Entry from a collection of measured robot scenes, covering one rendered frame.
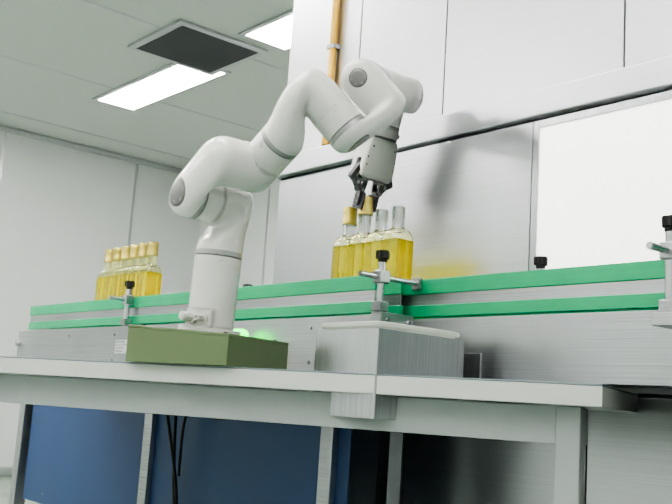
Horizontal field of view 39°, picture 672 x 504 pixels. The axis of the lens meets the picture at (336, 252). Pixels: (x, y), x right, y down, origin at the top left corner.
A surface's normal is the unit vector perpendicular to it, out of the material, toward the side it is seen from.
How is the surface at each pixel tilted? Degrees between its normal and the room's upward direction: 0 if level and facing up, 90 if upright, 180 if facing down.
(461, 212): 90
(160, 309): 90
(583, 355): 90
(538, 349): 90
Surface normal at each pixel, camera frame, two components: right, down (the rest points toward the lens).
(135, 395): -0.43, -0.18
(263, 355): 0.90, -0.01
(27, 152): 0.65, -0.08
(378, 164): 0.59, 0.24
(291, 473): -0.76, -0.15
